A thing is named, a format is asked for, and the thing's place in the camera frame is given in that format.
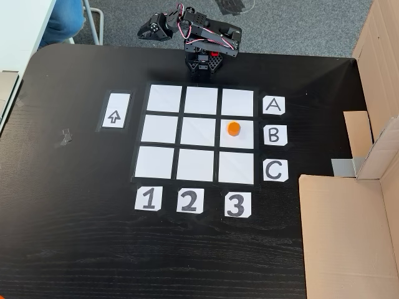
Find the paper sheet letter A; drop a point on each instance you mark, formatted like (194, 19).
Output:
(273, 105)

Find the round orange token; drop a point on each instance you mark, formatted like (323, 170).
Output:
(233, 128)

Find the paper sheet with arrow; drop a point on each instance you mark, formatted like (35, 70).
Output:
(115, 112)

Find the paper sheet number 1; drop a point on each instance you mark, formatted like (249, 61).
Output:
(148, 198)

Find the seated person's leg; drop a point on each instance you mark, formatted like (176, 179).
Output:
(62, 21)

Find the red black table clamp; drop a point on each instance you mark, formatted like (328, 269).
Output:
(214, 54)

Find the paper sheet letter B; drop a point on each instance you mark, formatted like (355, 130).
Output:
(275, 135)

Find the paper sheet number 2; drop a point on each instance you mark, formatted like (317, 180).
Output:
(190, 201)

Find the white side table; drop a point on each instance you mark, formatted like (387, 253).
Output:
(22, 28)

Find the orange plastic piece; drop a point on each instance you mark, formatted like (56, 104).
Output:
(2, 296)

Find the grey metal chair frame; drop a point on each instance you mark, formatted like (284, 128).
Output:
(93, 25)

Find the grey tape on cardboard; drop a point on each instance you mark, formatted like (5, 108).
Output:
(343, 166)

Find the brown cardboard screen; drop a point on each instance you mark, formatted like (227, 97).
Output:
(343, 233)

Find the paper sheet number 3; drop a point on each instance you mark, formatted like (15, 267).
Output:
(237, 205)

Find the crumpled clear tape pieces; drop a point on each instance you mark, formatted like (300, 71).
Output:
(64, 139)

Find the paper sheet letter C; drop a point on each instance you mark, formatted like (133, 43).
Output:
(275, 170)

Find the white nine-square grid sheet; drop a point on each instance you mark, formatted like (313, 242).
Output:
(198, 137)

